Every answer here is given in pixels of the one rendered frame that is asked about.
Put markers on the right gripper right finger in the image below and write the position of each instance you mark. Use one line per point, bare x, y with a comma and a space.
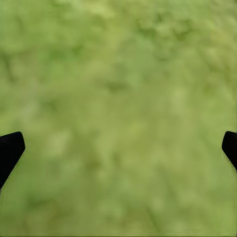
229, 146

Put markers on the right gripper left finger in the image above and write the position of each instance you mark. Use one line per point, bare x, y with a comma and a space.
12, 147

